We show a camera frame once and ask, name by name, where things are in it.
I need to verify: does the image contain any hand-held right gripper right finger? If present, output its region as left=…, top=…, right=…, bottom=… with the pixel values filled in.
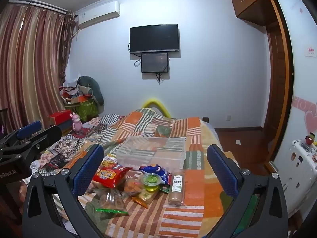
left=205, top=144, right=289, bottom=238

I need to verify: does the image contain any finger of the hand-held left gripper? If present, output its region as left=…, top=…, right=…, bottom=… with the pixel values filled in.
left=0, top=125, right=62, bottom=164
left=0, top=120, right=42, bottom=150

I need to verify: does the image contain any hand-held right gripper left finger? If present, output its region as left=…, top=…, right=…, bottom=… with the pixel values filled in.
left=22, top=143, right=105, bottom=238

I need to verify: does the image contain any red and yellow snack bag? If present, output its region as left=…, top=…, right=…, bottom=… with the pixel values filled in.
left=92, top=160, right=133, bottom=188

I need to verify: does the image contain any clear bag of puff balls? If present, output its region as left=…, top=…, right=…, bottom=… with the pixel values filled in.
left=122, top=176, right=143, bottom=197

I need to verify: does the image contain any brown biscuit pack white label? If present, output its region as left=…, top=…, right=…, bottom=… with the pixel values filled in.
left=168, top=174, right=187, bottom=206

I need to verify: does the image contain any orange-edged rice cracker pack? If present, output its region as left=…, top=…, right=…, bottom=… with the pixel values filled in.
left=131, top=190, right=159, bottom=209

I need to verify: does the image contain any green jelly cup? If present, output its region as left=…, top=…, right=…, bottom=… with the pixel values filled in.
left=140, top=173, right=162, bottom=192

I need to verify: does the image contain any clear plastic container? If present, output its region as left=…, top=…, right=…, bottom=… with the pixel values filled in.
left=116, top=136, right=187, bottom=170

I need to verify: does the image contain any blue snack bag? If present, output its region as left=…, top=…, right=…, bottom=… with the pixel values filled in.
left=139, top=164, right=172, bottom=186

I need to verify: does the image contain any red box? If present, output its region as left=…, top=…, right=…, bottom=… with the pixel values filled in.
left=48, top=109, right=73, bottom=126

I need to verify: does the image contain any pink rabbit toy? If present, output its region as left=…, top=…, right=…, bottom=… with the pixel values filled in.
left=71, top=112, right=83, bottom=132

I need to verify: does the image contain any clear bag with green seal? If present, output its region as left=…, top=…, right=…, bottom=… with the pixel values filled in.
left=85, top=187, right=130, bottom=220

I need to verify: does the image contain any green box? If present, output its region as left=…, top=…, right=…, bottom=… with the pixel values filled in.
left=74, top=99, right=98, bottom=122

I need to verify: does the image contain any checkered patchwork quilt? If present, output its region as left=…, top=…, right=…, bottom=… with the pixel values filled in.
left=32, top=114, right=124, bottom=179

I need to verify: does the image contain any pile of clutter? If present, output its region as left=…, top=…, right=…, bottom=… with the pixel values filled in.
left=59, top=78, right=95, bottom=105

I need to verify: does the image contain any striped patchwork blanket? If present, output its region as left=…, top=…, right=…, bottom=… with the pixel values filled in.
left=32, top=108, right=239, bottom=238

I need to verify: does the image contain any striped red curtain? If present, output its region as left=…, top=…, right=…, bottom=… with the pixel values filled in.
left=0, top=2, right=76, bottom=139

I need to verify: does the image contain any small white fridge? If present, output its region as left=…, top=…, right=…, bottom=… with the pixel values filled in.
left=288, top=139, right=317, bottom=204

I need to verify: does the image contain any wooden door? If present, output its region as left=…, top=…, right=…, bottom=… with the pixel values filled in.
left=264, top=22, right=295, bottom=164

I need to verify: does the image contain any white air conditioner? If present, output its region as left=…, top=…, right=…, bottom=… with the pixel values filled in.
left=75, top=1, right=120, bottom=29

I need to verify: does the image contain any wooden overhead cabinet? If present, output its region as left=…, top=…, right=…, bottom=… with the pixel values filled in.
left=231, top=0, right=288, bottom=26

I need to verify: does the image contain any pink heart wall sticker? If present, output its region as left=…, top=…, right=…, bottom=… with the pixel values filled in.
left=293, top=97, right=317, bottom=134

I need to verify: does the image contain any small black wall monitor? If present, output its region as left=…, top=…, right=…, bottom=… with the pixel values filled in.
left=141, top=53, right=169, bottom=74

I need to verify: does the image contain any large black wall television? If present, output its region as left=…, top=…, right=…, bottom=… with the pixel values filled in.
left=129, top=24, right=180, bottom=54

